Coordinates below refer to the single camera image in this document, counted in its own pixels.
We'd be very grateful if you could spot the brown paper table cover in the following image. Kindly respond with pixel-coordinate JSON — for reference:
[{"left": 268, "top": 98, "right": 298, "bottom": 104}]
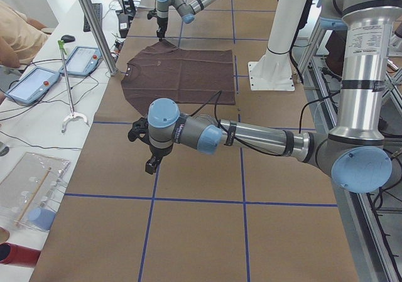
[{"left": 30, "top": 0, "right": 359, "bottom": 281}]

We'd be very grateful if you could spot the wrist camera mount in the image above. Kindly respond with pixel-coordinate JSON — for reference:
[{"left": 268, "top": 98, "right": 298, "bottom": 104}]
[
  {"left": 147, "top": 9, "right": 158, "bottom": 20},
  {"left": 128, "top": 117, "right": 150, "bottom": 145}
]

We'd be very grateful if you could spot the black keyboard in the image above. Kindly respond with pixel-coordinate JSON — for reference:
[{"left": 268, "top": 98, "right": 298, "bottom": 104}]
[{"left": 82, "top": 2, "right": 104, "bottom": 33}]

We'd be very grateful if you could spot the blue plastic cup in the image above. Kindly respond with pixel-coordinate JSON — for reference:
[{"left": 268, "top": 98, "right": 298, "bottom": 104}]
[{"left": 28, "top": 207, "right": 56, "bottom": 230}]

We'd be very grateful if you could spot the near blue teach pendant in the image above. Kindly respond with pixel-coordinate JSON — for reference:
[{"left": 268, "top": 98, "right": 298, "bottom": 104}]
[{"left": 5, "top": 67, "right": 60, "bottom": 105}]

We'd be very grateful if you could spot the red cylinder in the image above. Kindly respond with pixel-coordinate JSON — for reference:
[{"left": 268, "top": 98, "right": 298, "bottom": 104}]
[{"left": 1, "top": 242, "right": 41, "bottom": 268}]

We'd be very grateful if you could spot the clear plastic bag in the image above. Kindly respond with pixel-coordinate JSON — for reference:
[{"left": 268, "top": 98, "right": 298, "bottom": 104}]
[{"left": 1, "top": 153, "right": 70, "bottom": 232}]

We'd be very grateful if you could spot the aluminium side frame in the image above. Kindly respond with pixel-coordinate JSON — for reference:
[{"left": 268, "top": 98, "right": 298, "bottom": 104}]
[{"left": 295, "top": 21, "right": 402, "bottom": 282}]

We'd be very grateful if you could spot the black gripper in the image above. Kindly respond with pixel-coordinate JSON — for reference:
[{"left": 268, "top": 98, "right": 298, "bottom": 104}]
[
  {"left": 156, "top": 17, "right": 168, "bottom": 40},
  {"left": 145, "top": 145, "right": 172, "bottom": 173}
]

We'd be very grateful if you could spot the aluminium frame post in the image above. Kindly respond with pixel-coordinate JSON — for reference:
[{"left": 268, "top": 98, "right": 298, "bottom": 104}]
[{"left": 78, "top": 0, "right": 117, "bottom": 76}]

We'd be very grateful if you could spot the far blue teach pendant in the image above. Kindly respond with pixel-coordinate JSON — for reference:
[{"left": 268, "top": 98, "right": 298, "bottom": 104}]
[{"left": 63, "top": 46, "right": 102, "bottom": 77}]

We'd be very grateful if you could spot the metal reacher grabber tool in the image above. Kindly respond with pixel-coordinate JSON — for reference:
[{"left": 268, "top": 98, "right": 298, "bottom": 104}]
[{"left": 57, "top": 40, "right": 89, "bottom": 134}]

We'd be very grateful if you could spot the blue teach pendant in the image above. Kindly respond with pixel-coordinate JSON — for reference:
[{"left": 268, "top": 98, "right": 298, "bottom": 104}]
[
  {"left": 5, "top": 67, "right": 60, "bottom": 105},
  {"left": 63, "top": 46, "right": 102, "bottom": 77}
]

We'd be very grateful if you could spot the person in beige shirt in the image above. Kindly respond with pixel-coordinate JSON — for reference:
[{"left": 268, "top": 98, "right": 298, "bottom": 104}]
[{"left": 1, "top": 1, "right": 50, "bottom": 68}]

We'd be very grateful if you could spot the black computer mouse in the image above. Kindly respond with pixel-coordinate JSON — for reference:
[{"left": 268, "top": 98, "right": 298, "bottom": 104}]
[{"left": 60, "top": 35, "right": 75, "bottom": 43}]

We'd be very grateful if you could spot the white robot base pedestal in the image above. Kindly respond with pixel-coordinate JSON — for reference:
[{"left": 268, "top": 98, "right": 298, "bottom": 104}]
[{"left": 248, "top": 0, "right": 307, "bottom": 92}]

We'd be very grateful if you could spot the brown t-shirt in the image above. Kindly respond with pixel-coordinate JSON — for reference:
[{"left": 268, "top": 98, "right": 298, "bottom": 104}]
[{"left": 121, "top": 40, "right": 236, "bottom": 115}]

